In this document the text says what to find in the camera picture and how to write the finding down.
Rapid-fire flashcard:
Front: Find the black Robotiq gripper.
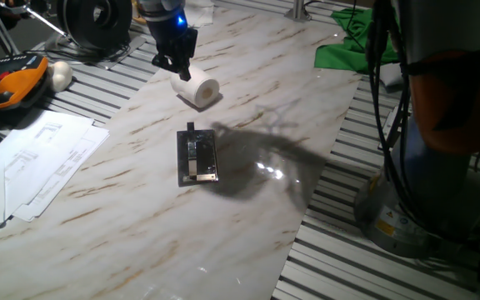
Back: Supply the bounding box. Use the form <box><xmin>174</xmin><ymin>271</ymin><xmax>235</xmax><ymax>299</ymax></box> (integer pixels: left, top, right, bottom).
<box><xmin>146</xmin><ymin>14</ymin><xmax>199</xmax><ymax>83</ymax></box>

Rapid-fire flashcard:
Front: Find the white toilet paper roll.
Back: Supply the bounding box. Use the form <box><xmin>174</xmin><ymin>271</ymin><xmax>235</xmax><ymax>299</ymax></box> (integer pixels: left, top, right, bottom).
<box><xmin>169</xmin><ymin>64</ymin><xmax>221</xmax><ymax>109</ymax></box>

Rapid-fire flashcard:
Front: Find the black filament spool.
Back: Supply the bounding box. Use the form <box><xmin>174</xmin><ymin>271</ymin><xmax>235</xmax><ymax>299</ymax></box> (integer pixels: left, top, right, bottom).
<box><xmin>56</xmin><ymin>0</ymin><xmax>133</xmax><ymax>51</ymax></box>

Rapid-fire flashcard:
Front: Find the white computer mouse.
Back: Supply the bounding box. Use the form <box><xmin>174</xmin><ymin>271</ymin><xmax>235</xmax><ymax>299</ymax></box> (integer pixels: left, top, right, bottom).
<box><xmin>47</xmin><ymin>60</ymin><xmax>74</xmax><ymax>93</ymax></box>

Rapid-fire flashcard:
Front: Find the marble pattern board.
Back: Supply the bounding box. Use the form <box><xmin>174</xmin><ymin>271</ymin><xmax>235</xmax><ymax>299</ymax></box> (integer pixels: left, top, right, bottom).
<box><xmin>0</xmin><ymin>6</ymin><xmax>364</xmax><ymax>300</ymax></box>

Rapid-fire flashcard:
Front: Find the orange black teach pendant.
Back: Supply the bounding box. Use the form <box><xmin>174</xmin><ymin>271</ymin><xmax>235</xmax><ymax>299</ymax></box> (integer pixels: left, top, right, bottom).
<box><xmin>0</xmin><ymin>52</ymin><xmax>50</xmax><ymax>114</ymax></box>

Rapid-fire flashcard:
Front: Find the green cloth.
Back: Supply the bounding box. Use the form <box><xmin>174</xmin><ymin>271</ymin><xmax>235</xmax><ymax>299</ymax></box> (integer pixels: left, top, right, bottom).
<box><xmin>313</xmin><ymin>7</ymin><xmax>399</xmax><ymax>75</ymax></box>

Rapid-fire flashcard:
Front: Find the white cloth piece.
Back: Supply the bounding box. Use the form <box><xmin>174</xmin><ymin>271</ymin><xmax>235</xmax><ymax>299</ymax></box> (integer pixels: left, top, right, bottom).
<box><xmin>379</xmin><ymin>62</ymin><xmax>404</xmax><ymax>88</ymax></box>

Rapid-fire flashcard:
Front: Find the grey spool base plate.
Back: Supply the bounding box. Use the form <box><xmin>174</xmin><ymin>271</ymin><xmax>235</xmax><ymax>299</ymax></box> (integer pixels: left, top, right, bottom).
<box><xmin>43</xmin><ymin>32</ymin><xmax>148</xmax><ymax>71</ymax></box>

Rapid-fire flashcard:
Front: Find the aluminium frame beam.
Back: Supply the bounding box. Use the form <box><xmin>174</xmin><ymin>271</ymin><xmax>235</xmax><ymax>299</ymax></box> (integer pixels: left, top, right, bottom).
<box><xmin>283</xmin><ymin>0</ymin><xmax>313</xmax><ymax>23</ymax></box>

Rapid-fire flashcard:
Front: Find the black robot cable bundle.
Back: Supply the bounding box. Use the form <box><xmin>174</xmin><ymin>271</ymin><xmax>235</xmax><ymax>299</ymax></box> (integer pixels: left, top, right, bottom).
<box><xmin>367</xmin><ymin>0</ymin><xmax>417</xmax><ymax>220</ymax></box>

